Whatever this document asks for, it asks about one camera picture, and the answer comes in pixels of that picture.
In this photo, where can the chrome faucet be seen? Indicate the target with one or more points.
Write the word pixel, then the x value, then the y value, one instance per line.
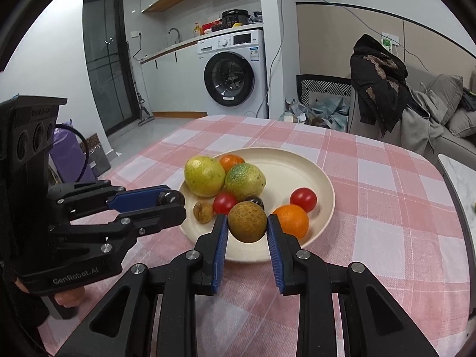
pixel 174 31

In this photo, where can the purple bag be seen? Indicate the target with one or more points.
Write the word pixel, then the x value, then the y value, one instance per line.
pixel 67 156

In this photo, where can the cream round plate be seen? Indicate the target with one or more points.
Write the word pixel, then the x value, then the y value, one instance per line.
pixel 286 171

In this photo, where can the yellow bottle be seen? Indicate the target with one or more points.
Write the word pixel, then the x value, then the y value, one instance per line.
pixel 196 29

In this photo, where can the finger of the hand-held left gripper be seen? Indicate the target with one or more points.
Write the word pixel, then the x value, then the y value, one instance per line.
pixel 156 219
pixel 137 198

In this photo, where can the person's left hand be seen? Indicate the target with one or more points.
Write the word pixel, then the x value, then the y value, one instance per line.
pixel 70 298

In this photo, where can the grey upright cushion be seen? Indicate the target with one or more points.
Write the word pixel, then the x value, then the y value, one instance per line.
pixel 446 96

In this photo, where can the white washing machine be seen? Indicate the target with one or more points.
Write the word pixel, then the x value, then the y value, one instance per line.
pixel 230 78

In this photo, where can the white counter cabinet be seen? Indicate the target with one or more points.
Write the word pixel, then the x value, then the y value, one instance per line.
pixel 174 81

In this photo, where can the black patterned chair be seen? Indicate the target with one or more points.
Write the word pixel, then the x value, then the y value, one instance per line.
pixel 323 83

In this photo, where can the person's left forearm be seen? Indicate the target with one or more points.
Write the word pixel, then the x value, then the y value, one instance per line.
pixel 22 316

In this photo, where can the red container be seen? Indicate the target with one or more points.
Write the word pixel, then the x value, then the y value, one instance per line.
pixel 212 28

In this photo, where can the black kitchen appliance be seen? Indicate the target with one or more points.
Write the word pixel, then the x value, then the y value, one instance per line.
pixel 235 16

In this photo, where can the black jacket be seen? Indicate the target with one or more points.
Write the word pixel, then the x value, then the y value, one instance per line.
pixel 375 81

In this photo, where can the grey flat cushion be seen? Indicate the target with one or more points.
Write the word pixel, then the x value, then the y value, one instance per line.
pixel 463 124

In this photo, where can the yellow mango fruit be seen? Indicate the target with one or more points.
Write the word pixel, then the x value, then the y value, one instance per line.
pixel 204 176

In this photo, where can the teal crumpled cloth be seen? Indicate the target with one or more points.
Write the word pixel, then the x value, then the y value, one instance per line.
pixel 327 119

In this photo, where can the red tomato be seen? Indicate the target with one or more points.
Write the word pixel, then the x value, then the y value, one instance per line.
pixel 225 203
pixel 303 199

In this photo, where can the green yellow citrus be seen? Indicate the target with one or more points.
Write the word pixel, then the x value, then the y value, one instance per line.
pixel 244 180

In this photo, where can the small brown walnut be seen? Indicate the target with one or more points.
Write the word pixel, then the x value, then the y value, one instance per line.
pixel 203 212

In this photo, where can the small orange mandarin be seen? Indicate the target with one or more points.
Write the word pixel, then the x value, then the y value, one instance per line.
pixel 292 221

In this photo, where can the grey sofa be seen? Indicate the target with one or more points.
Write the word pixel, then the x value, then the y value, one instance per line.
pixel 453 145

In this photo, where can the pink checked tablecloth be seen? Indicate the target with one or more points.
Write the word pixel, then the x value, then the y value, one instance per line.
pixel 372 193

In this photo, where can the orange tangerine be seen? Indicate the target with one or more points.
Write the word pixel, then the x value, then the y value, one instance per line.
pixel 231 161

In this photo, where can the black glass door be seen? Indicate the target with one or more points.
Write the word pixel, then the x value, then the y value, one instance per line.
pixel 108 63

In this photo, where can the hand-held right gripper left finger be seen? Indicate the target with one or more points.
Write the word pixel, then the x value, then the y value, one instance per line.
pixel 220 256

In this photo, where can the white marble side table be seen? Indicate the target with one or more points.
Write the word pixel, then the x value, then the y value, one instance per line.
pixel 461 189

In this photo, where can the dark clothing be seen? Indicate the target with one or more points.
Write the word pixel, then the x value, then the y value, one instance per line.
pixel 470 100

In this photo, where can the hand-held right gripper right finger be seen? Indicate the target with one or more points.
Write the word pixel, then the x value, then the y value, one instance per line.
pixel 277 260

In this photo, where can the brown flat package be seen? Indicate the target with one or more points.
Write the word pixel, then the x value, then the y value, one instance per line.
pixel 97 152

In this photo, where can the brown longan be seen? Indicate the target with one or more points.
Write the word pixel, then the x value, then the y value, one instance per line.
pixel 247 221

